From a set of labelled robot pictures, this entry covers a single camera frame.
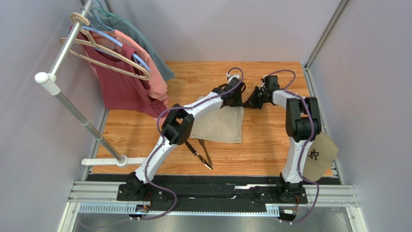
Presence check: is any beige cloth napkin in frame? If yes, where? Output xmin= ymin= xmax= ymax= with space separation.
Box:
xmin=190 ymin=106 xmax=244 ymax=144

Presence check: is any silver fork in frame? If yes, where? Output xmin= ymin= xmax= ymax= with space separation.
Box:
xmin=198 ymin=139 xmax=213 ymax=169

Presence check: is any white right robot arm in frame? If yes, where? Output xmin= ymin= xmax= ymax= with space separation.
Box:
xmin=243 ymin=75 xmax=321 ymax=202

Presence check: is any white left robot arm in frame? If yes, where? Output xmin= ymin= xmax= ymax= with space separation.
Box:
xmin=117 ymin=74 xmax=244 ymax=201

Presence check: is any silver table knife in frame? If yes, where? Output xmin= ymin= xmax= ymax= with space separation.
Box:
xmin=185 ymin=141 xmax=213 ymax=170

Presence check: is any salmon pink t-shirt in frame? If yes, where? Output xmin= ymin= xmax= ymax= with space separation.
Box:
xmin=93 ymin=29 xmax=170 ymax=125

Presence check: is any beige baseball cap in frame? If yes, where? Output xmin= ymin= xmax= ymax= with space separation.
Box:
xmin=303 ymin=131 xmax=339 ymax=182

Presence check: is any dark red t-shirt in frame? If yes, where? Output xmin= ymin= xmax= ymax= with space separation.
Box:
xmin=68 ymin=26 xmax=168 ymax=119

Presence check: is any teal green shirt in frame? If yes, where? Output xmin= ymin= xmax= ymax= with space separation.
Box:
xmin=87 ymin=14 xmax=175 ymax=81

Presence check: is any beige wooden hanger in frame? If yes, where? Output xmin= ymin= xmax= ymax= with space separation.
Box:
xmin=59 ymin=13 xmax=151 ymax=80

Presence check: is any blue plastic hanger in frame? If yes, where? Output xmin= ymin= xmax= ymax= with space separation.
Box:
xmin=82 ymin=0 xmax=150 ymax=72

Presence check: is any metal clothes rack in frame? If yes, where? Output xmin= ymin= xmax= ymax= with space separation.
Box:
xmin=34 ymin=0 xmax=163 ymax=168

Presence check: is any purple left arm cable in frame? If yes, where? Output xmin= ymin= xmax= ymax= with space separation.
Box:
xmin=135 ymin=67 xmax=245 ymax=221

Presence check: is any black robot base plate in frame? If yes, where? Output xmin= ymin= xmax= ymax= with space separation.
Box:
xmin=117 ymin=184 xmax=308 ymax=204

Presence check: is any green wire hanger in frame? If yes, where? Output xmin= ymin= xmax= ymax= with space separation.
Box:
xmin=91 ymin=7 xmax=115 ymax=19

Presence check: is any aluminium frame rail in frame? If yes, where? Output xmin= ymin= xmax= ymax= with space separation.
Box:
xmin=58 ymin=181 xmax=367 ymax=232

